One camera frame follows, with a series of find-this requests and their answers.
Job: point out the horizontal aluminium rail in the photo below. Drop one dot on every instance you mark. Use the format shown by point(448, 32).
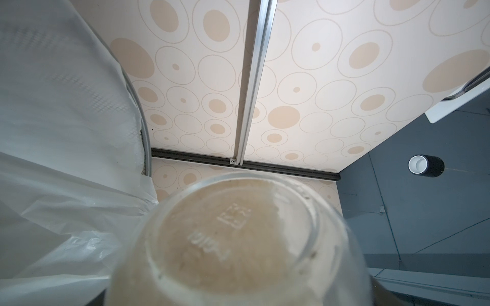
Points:
point(258, 34)

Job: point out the metal trash bucket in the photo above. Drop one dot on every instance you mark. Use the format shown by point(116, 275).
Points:
point(144, 127)

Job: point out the white plastic bin liner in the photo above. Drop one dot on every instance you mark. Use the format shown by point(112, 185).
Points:
point(73, 189)

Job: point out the glass rice jar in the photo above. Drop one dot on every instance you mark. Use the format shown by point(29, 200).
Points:
point(243, 239)

